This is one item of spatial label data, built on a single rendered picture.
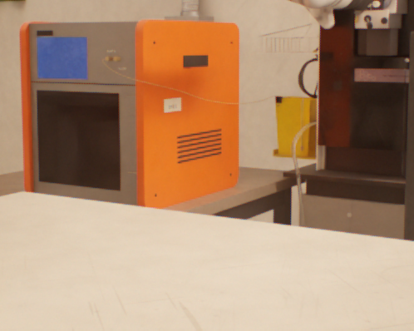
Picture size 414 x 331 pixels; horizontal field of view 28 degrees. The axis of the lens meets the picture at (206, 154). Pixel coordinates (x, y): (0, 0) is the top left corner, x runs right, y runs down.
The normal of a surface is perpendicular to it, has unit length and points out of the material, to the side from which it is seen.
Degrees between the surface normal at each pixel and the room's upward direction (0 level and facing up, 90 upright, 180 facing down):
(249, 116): 90
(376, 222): 90
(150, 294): 0
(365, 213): 90
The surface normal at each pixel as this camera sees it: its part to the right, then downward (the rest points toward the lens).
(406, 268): 0.00, -0.99
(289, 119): -0.55, 0.16
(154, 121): 0.85, 0.07
